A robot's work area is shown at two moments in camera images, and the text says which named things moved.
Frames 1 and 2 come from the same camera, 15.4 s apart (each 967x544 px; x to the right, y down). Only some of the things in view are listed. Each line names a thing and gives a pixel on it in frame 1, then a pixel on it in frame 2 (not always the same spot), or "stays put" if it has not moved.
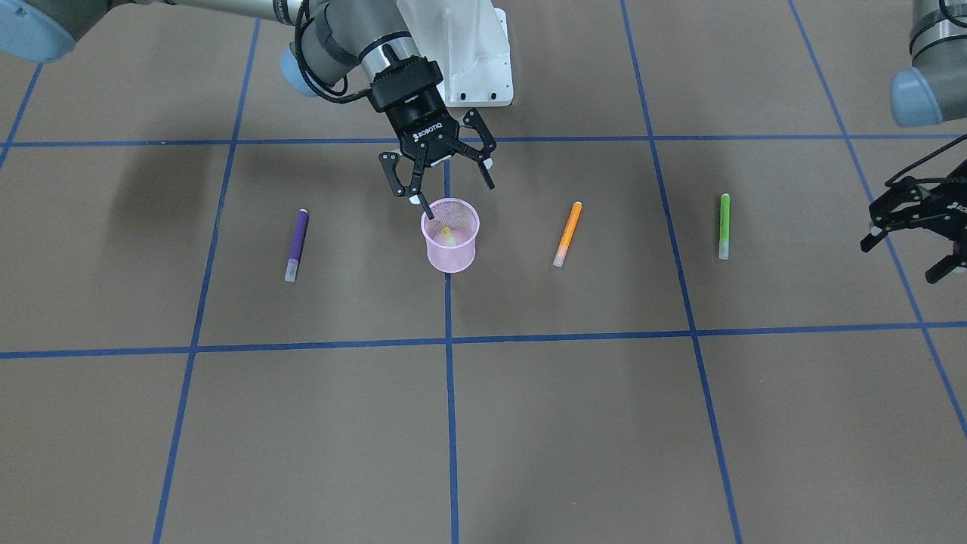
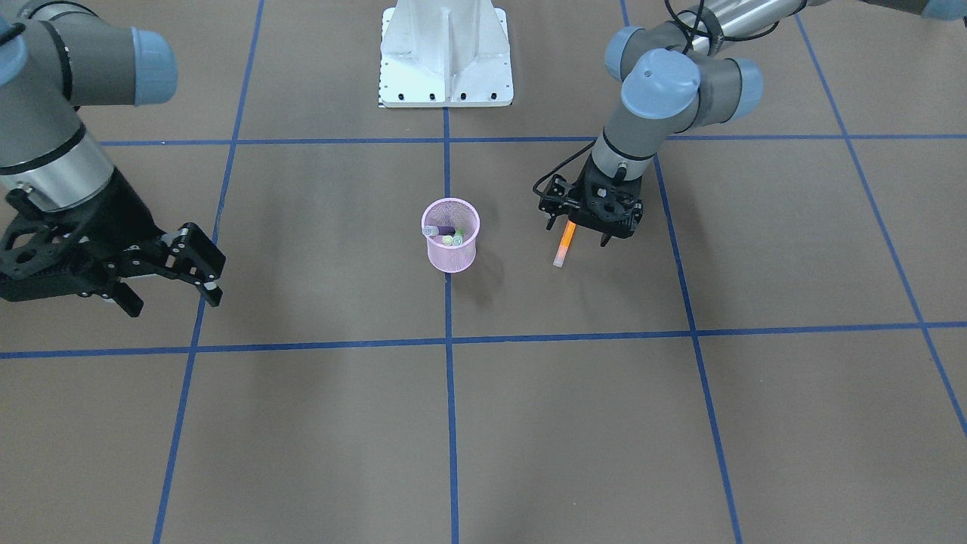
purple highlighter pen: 299,232 → 438,230
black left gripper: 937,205 → 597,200
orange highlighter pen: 569,233 stays put
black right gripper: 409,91 → 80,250
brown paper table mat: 220,322 stays put
